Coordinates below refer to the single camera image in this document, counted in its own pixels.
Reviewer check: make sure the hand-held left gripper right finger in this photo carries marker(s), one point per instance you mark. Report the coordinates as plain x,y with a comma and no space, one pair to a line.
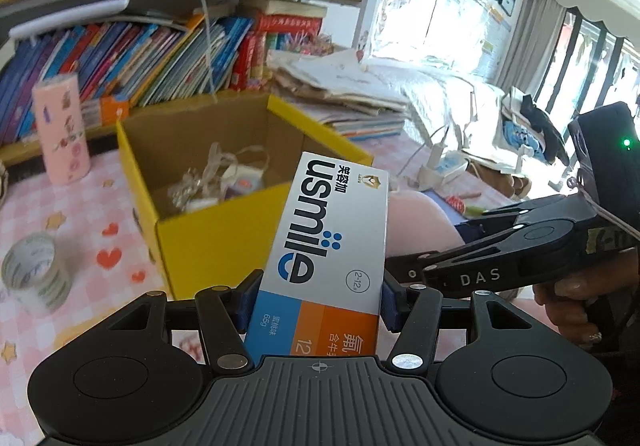
389,303

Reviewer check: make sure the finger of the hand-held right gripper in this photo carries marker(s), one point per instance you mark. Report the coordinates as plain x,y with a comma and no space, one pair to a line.
400,268
500,218

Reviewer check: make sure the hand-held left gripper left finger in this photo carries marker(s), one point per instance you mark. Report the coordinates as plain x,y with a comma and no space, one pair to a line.
246,306

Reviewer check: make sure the yellow cardboard box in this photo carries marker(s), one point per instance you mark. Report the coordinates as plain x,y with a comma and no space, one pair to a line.
210,246

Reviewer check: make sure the white orange toothpaste box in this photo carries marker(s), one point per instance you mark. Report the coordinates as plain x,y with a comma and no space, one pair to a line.
325,226

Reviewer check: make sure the person's right hand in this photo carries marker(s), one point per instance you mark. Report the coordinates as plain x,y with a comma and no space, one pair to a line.
575,306

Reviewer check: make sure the red small toy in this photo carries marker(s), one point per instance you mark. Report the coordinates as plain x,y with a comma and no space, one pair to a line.
456,203

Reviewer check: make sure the black cloth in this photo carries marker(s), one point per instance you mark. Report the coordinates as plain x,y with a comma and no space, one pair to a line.
542,125

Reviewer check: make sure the blue white cloth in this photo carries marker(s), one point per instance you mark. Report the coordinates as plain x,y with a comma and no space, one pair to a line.
520,135

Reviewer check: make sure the black framed window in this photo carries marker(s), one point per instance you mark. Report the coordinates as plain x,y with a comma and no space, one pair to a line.
605,55

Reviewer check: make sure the grey curtain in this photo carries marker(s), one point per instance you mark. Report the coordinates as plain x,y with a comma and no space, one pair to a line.
537,40

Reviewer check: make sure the stack of papers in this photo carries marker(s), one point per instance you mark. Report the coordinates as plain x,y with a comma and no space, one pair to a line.
340,85

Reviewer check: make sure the clear tape roll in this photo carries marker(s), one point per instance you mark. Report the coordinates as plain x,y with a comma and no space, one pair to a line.
45,283

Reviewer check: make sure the orange white small carton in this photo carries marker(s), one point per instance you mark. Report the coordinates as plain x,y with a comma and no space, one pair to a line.
114,110

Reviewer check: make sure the red printed box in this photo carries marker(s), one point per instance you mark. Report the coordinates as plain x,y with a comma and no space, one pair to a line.
250,60

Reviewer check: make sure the pink printed tumbler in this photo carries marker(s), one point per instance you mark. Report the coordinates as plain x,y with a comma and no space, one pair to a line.
62,135

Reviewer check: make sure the row of colourful books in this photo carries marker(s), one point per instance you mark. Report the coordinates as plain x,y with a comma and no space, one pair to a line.
125,60

